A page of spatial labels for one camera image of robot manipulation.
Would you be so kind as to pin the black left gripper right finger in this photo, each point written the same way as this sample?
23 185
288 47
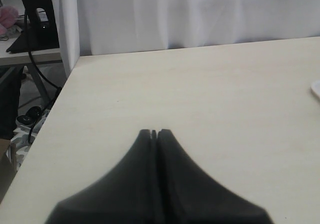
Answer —
191 196

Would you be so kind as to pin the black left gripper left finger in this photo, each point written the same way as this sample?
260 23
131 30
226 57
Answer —
127 194

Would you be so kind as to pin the white power strip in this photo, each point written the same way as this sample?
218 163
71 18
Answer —
32 116

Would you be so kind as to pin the white square plastic tray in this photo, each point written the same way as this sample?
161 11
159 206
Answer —
315 88

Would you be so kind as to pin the white backdrop curtain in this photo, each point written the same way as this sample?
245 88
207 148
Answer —
95 27

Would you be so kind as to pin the black monitor stand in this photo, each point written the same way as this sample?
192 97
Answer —
42 33

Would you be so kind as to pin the grey side table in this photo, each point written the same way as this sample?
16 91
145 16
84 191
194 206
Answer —
41 57

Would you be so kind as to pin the pink plush toy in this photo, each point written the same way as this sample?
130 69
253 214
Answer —
8 17

